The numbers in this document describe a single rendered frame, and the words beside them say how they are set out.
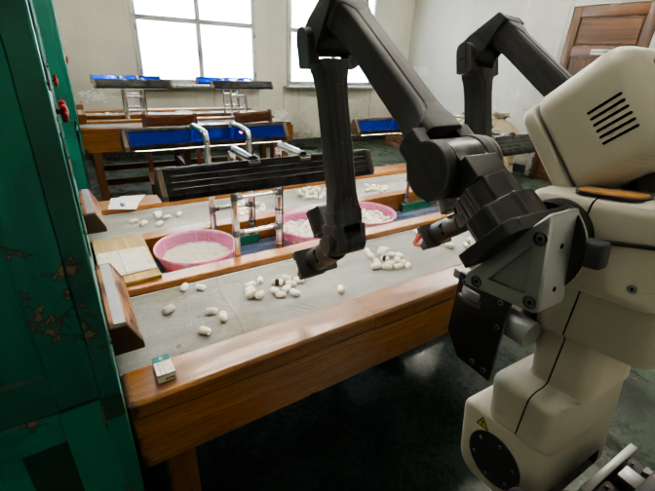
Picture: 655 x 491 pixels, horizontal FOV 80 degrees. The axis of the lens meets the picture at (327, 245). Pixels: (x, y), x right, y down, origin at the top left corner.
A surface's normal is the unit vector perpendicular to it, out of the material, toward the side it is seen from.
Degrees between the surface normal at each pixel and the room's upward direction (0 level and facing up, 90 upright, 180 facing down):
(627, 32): 90
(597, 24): 90
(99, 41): 90
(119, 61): 90
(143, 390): 0
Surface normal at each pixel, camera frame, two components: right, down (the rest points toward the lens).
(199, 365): 0.04, -0.90
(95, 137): 0.51, 0.40
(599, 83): -0.86, 0.18
